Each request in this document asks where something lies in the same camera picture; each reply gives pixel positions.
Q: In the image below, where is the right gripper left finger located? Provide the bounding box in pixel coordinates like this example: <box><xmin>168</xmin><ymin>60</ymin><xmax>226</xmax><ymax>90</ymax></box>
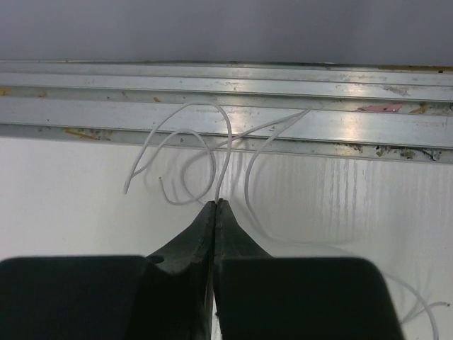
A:
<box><xmin>140</xmin><ymin>201</ymin><xmax>217</xmax><ymax>339</ymax></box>

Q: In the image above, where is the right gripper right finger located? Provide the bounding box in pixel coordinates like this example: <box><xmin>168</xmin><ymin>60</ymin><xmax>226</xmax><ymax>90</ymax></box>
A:
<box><xmin>214</xmin><ymin>198</ymin><xmax>272</xmax><ymax>339</ymax></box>

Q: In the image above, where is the aluminium right side rail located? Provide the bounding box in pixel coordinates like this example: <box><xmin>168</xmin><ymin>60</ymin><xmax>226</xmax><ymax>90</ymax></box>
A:
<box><xmin>1</xmin><ymin>61</ymin><xmax>452</xmax><ymax>164</ymax></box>

